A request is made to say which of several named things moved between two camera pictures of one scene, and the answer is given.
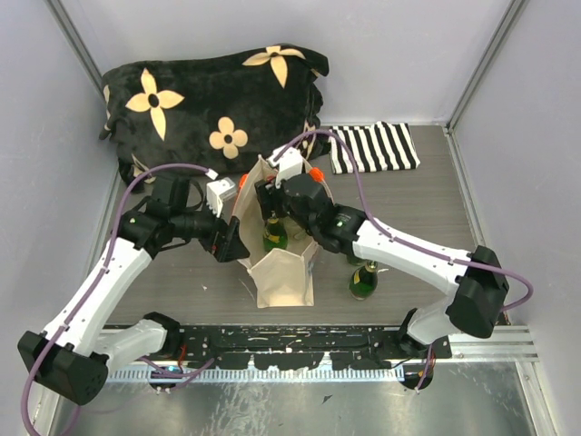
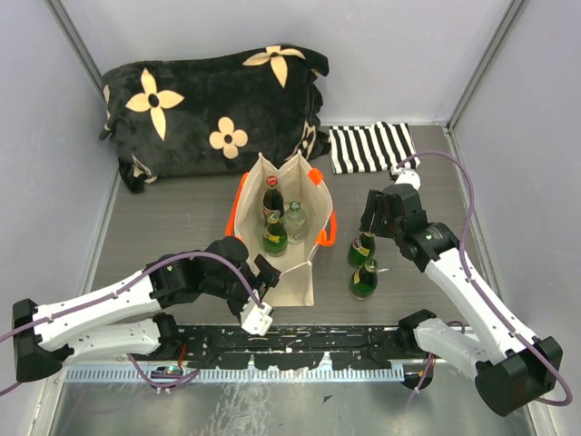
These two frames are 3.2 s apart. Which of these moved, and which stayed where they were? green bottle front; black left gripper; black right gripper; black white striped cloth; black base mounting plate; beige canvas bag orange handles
Moved: black right gripper; black left gripper
Stayed: green bottle front; black base mounting plate; beige canvas bag orange handles; black white striped cloth
